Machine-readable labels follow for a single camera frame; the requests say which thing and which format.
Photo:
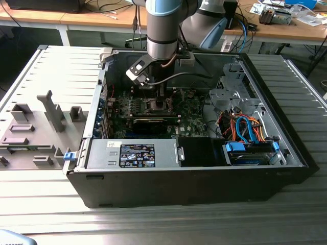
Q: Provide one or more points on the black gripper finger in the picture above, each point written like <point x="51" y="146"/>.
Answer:
<point x="161" y="93"/>

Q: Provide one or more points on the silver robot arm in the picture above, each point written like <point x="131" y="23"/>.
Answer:
<point x="161" y="30"/>

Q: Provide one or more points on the CPU socket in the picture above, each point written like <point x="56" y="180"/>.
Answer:
<point x="152" y="108"/>

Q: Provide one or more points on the coin battery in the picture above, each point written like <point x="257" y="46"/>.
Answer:
<point x="190" y="95"/>

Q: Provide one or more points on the black graphics card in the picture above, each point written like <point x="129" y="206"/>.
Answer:
<point x="149" y="125"/>

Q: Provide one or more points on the green motherboard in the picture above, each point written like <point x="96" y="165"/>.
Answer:
<point x="191" y="122"/>

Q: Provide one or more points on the metal drive cage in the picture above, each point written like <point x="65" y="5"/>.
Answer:
<point x="224" y="98"/>

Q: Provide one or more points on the white power adapter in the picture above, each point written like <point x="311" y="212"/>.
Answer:
<point x="227" y="46"/>

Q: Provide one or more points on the grey power supply unit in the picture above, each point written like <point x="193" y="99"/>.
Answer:
<point x="102" y="153"/>

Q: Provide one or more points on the hard disk in blue carrier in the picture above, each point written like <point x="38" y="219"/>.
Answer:
<point x="236" y="148"/>

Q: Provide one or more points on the black PC case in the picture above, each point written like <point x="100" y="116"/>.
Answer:
<point x="178" y="186"/>

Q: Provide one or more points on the wooden desk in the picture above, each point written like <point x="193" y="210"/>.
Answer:
<point x="76" y="19"/>
<point x="281" y="32"/>

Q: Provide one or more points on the black upright box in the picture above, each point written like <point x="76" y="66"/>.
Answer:
<point x="232" y="15"/>

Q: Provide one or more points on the blue case latch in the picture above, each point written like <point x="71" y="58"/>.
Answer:
<point x="69" y="156"/>

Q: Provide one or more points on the copper heatsink cooler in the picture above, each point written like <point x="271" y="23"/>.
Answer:
<point x="267" y="15"/>

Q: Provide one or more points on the grey parts rack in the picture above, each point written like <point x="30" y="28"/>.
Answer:
<point x="33" y="120"/>

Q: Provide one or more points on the black flat device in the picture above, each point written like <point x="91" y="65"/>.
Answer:
<point x="43" y="6"/>

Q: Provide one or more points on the silver metal drive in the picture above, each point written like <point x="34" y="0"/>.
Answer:
<point x="282" y="18"/>

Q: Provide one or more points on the green RAM stick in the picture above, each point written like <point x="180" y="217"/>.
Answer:
<point x="18" y="148"/>

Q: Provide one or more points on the blue box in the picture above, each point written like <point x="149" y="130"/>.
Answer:
<point x="301" y="3"/>

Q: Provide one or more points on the clear plastic bag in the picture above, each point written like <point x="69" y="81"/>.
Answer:
<point x="311" y="20"/>

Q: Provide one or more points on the grey rounded device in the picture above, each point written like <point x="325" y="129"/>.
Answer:
<point x="12" y="237"/>

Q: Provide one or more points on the white camera black bracket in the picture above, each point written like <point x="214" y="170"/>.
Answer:
<point x="136" y="74"/>

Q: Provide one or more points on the small white camera box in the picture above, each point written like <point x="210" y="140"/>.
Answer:
<point x="187" y="60"/>

